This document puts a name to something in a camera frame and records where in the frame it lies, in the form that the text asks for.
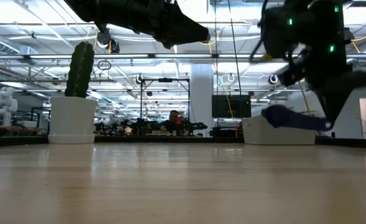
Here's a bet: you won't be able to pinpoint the black wall screen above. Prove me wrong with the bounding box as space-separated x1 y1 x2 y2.
211 95 252 118

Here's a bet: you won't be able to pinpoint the white building column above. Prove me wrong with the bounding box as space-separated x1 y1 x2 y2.
190 63 214 128

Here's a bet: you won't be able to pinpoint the grey plastic basket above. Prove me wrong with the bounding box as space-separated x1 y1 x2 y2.
242 115 316 146

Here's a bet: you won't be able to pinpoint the purple measuring cup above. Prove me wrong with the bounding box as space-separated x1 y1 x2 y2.
261 105 332 131

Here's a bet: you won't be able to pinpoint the white planter pot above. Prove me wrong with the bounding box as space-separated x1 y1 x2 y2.
48 96 98 144

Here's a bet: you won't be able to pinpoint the green cactus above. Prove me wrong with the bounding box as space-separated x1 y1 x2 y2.
64 41 95 99

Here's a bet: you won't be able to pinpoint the black aluminium table frame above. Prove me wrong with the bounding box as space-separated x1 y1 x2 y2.
0 135 366 149

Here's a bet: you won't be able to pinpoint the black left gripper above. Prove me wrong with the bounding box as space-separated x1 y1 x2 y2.
94 0 211 50

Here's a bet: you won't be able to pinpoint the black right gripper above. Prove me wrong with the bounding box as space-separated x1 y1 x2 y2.
260 0 366 127

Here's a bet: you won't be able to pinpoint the black metal frame rig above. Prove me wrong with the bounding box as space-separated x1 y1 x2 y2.
140 78 191 125

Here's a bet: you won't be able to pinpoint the yellow hanging cable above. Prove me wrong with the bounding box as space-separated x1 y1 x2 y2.
297 81 311 116

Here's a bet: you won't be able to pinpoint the person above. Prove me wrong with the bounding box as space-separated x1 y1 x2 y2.
159 110 183 135

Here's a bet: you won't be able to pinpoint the black background robot arms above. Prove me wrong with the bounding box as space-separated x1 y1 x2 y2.
120 116 209 137

